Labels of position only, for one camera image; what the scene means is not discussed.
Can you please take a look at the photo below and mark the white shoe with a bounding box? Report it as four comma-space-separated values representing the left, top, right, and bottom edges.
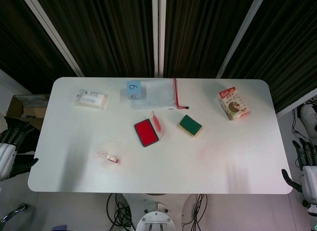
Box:
300, 104, 317, 134

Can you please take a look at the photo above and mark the white tissue pack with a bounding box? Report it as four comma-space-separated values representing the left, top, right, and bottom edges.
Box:
73, 89, 109, 111

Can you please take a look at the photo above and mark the black cable bundle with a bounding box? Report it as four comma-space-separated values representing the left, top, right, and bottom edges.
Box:
182, 193, 208, 231
106, 193, 136, 231

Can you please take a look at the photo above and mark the chrome metal handle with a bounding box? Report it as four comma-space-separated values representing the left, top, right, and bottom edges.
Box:
0, 203, 28, 226

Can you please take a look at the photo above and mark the brown cardboard box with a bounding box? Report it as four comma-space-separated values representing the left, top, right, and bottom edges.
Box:
6, 94, 50, 130

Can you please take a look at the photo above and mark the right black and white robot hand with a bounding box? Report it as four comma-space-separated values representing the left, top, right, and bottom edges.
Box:
281, 138, 317, 210

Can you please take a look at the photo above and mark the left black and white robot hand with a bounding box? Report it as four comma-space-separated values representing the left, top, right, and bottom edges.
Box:
0, 116, 39, 181

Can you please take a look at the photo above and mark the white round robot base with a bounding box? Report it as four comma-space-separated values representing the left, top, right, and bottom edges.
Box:
135, 201, 177, 231

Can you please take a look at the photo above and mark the white partition frame post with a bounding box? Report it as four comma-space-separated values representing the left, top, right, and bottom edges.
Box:
19, 0, 84, 77
214, 0, 268, 79
152, 0, 167, 77

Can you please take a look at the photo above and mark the red ink pad with clear lid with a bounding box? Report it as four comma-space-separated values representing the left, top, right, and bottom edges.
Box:
134, 111, 166, 148

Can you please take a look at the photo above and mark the thin black cable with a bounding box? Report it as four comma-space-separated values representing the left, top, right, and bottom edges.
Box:
291, 108, 303, 136

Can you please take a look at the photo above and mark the snack box with chocolate picture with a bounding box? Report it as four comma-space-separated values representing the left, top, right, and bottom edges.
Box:
218, 86, 251, 121

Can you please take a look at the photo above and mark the clear mesh pouch red zipper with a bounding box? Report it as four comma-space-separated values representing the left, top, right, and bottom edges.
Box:
130, 78, 190, 110

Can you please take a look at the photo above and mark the green and yellow sponge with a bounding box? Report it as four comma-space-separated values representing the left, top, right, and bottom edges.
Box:
178, 114, 203, 138

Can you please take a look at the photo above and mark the blue foam cube with numbers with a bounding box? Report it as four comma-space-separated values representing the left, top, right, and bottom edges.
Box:
126, 80, 143, 100

